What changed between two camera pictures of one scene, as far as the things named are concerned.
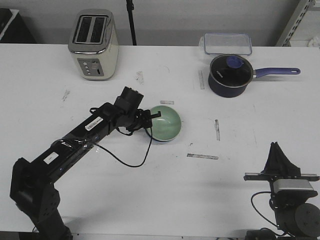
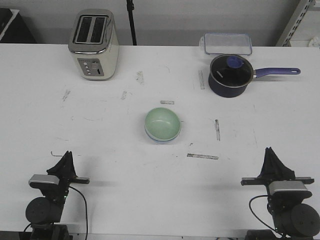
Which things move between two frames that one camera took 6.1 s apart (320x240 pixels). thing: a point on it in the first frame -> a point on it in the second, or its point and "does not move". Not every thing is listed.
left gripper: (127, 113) -> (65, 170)
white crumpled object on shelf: (314, 42) does not move
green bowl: (166, 127) does not move
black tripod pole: (130, 6) does not move
